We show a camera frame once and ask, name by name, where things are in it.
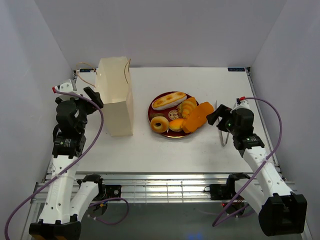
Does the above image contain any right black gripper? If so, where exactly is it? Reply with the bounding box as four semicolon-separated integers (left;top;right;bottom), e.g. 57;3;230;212
206;104;239;136

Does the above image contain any orange loaf bread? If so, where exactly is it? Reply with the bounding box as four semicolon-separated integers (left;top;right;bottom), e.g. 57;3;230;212
181;102;214;134

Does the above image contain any ring donut bread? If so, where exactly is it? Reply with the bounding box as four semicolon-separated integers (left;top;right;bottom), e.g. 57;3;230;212
150;116;169;133

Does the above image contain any brown chocolate bread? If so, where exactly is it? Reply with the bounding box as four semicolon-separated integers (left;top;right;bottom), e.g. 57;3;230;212
149;113;165;119

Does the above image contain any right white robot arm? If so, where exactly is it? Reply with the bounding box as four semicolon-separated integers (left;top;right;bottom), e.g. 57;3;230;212
207;100;307;237

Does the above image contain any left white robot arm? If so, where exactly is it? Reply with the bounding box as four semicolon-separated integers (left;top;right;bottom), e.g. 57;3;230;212
28;79;106;240

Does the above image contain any cream paper bag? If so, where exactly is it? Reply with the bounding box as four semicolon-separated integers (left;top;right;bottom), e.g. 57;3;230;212
75;56;135;138

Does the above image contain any croissant bread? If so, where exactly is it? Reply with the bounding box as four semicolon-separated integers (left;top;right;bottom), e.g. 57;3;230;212
176;97;198;119

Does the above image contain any long white iced bread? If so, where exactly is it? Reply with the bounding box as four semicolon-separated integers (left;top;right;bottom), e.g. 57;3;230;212
151;91;187;111

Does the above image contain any small orange sugared bun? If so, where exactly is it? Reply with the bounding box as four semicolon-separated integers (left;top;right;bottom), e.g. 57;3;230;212
169;118;184;132

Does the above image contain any dark red round plate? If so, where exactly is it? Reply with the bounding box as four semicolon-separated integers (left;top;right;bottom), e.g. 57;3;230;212
147;91;192;139

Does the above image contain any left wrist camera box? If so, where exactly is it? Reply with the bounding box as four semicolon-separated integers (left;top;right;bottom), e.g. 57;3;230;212
52;79;77;94

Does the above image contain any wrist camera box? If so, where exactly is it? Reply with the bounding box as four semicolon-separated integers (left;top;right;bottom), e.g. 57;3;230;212
235;97;251;110
52;79;77;94

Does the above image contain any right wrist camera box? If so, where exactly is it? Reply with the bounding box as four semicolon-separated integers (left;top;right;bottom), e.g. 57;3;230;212
235;97;251;110

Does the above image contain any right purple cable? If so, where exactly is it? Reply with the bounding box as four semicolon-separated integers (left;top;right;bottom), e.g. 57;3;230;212
212;96;283;227

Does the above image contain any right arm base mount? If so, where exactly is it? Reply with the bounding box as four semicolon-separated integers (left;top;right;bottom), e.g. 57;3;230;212
203;173;250;200

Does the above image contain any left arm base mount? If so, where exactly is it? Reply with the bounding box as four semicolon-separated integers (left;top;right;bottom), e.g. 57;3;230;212
96;184;122;201

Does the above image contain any aluminium frame rail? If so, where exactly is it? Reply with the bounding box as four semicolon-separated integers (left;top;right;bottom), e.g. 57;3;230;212
29;172;301;203

